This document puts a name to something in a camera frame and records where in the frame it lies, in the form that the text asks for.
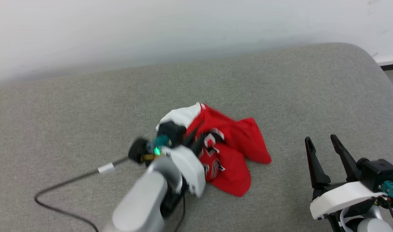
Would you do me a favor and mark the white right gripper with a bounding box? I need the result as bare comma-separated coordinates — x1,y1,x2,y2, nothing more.
305,134,382,221

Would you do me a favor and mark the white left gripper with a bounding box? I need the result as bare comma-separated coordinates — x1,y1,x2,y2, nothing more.
163,121,207,198

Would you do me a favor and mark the red white jersey garment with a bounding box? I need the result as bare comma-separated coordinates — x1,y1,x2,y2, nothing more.
155,102,272,198

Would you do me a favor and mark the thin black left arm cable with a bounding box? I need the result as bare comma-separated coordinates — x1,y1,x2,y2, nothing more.
174,193,186,232

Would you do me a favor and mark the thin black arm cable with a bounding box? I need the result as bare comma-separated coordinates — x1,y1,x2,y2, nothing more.
377,193,393,232
174,193,186,232

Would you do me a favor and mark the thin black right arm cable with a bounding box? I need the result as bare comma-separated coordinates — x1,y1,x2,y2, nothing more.
377,193,393,232

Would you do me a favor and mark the black cable with white tag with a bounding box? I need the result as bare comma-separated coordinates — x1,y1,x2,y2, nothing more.
34,138,151,232

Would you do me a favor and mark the white wall baseboard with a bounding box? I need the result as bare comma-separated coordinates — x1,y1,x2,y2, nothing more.
375,56,393,71

